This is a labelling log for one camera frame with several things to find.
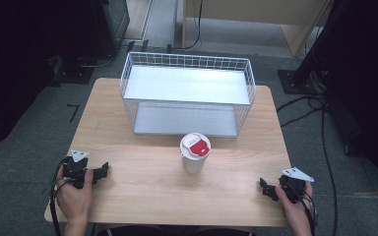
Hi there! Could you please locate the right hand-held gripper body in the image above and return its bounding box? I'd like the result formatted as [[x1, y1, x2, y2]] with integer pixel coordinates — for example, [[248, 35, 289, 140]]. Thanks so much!
[[277, 166, 315, 205]]

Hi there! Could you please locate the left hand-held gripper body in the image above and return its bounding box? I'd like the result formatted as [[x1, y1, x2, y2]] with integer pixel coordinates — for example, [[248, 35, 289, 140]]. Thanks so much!
[[61, 148, 91, 190]]

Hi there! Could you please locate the person's right hand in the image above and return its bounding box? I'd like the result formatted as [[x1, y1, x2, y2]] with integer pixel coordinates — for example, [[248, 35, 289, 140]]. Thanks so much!
[[274, 181, 315, 228]]

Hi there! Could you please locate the person's left hand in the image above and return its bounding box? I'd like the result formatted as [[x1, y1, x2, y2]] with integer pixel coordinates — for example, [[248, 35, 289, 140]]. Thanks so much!
[[55, 168, 95, 225]]

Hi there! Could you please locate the white cup with red-tab lid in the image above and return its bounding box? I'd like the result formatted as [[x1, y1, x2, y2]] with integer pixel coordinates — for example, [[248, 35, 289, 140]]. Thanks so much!
[[179, 132, 212, 175]]

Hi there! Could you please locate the black stand base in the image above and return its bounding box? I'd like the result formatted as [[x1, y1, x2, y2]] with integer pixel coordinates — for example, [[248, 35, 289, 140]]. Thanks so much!
[[47, 54, 96, 86]]

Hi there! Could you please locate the dark curtain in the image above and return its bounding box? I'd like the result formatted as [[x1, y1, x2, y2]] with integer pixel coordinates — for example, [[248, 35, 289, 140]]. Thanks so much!
[[321, 0, 378, 201], [0, 0, 95, 155]]

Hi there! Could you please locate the black equipment case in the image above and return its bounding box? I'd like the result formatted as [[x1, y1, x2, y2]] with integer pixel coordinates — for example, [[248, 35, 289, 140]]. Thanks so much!
[[91, 0, 131, 57]]

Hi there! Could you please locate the light wooden cabinet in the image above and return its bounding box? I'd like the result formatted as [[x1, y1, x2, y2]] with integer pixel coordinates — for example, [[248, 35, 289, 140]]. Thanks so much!
[[181, 0, 335, 59]]

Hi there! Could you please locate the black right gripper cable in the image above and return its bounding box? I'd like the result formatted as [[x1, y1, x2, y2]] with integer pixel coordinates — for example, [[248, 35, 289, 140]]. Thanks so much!
[[286, 185, 318, 236]]

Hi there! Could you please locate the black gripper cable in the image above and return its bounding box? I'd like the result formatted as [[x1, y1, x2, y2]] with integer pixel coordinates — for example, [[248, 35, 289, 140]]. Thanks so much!
[[49, 156, 72, 236], [286, 185, 318, 236]]

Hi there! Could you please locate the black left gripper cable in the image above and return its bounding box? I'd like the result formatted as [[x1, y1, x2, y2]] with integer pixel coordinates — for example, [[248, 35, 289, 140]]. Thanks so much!
[[49, 156, 72, 236]]

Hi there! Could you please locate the black floor cable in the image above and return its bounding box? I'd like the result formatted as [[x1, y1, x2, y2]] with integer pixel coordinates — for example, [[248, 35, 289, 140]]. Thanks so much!
[[276, 93, 340, 236]]

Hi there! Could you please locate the black stand with base plate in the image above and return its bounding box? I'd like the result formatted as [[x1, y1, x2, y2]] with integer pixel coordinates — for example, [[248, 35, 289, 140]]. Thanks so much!
[[277, 0, 346, 96]]

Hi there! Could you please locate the white wire shelf rack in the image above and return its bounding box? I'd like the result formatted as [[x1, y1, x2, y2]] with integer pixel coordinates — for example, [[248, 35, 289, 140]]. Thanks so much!
[[119, 51, 257, 139]]

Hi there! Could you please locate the black hanging cable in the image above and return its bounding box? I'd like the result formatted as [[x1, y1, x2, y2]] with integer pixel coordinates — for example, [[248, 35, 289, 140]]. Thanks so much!
[[166, 0, 205, 53]]

